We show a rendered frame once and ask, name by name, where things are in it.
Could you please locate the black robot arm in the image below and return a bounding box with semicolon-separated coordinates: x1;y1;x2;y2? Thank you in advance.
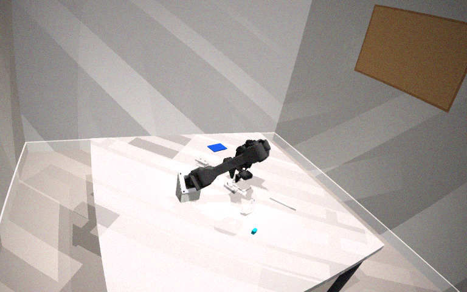
183;139;271;191

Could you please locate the blue flat square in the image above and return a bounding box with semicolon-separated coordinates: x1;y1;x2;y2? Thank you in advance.
207;143;227;152

